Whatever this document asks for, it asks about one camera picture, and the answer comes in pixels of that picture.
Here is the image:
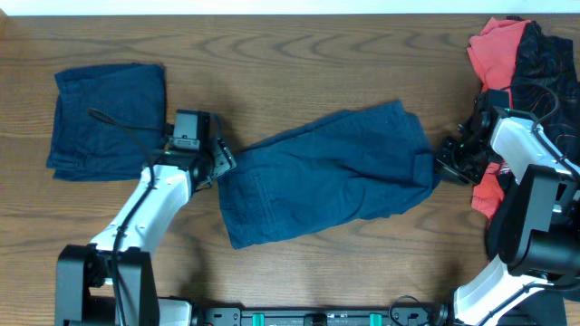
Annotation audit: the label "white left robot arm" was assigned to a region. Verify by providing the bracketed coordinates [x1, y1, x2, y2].
[54, 137, 236, 325]

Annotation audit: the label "dark blue denim shorts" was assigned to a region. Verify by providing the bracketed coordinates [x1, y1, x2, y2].
[218, 101, 440, 249]

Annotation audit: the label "folded dark blue shorts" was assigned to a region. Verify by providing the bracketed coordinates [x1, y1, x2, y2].
[46, 63, 166, 182]

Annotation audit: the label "red orange garment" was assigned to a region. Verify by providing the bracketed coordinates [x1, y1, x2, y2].
[467, 18, 530, 224]

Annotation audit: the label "black patterned garment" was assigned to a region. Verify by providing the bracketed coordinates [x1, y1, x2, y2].
[511, 21, 579, 160]

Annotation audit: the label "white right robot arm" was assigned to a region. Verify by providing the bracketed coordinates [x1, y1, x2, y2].
[430, 105, 579, 325]

